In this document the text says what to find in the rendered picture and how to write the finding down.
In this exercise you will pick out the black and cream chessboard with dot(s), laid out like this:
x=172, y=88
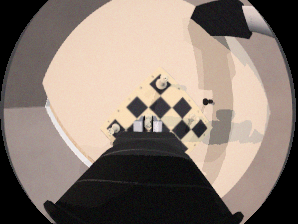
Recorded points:
x=171, y=105

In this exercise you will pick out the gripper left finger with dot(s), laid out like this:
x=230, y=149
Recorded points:
x=139, y=125

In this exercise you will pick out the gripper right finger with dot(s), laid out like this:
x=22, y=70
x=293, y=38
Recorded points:
x=156, y=125

